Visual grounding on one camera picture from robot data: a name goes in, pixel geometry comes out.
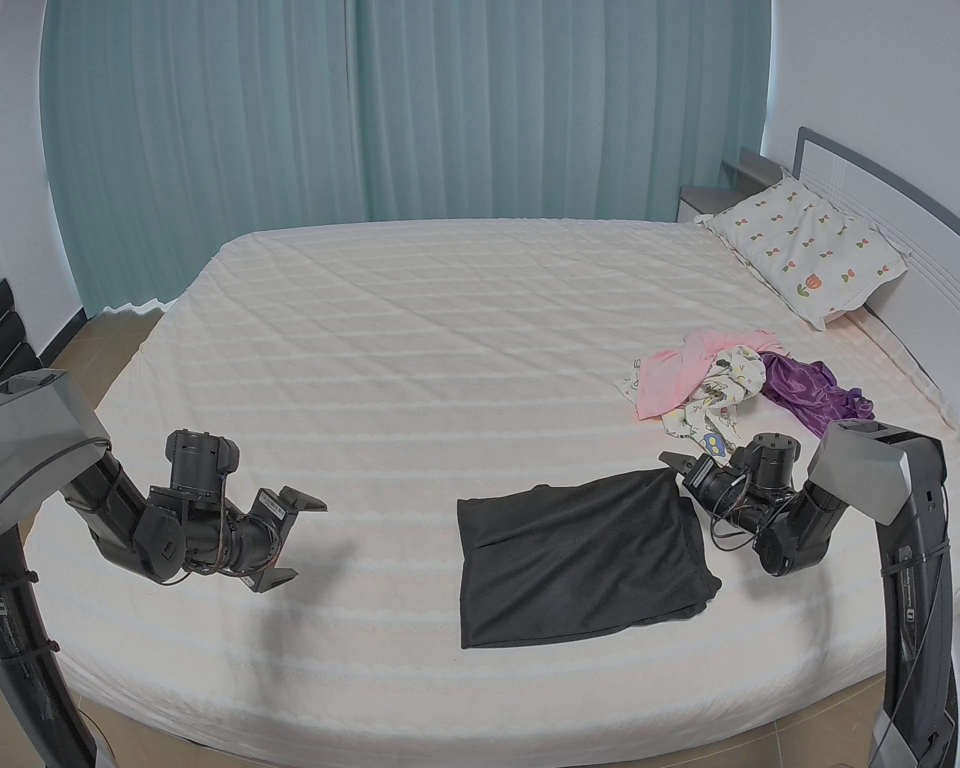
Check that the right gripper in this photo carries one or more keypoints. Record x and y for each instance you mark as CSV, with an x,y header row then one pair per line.
x,y
712,487

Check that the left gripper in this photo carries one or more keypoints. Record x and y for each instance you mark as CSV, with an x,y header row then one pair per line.
x,y
259,536

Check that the black T-shirt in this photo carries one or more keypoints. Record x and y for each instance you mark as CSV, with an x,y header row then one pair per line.
x,y
577,555

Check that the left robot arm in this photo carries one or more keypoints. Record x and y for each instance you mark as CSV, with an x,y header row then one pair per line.
x,y
45,442

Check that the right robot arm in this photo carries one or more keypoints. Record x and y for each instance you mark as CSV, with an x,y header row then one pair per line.
x,y
855,465

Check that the bed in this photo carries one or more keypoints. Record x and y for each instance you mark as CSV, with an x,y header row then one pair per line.
x,y
412,322

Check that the white printed garment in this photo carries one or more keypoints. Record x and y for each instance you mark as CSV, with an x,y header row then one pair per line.
x,y
720,397

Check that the pink garment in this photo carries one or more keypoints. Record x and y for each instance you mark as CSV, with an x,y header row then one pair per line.
x,y
664,382

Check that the purple garment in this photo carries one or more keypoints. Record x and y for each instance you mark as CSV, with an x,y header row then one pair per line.
x,y
802,390

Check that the white printed pillow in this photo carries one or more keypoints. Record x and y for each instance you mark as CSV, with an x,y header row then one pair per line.
x,y
810,240

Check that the grey bedside table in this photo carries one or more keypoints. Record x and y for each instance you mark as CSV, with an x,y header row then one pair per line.
x,y
701,199

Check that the blue-green curtain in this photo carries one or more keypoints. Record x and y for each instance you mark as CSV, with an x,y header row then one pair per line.
x,y
210,150
562,112

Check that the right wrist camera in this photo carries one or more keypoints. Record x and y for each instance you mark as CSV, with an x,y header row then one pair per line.
x,y
739,459

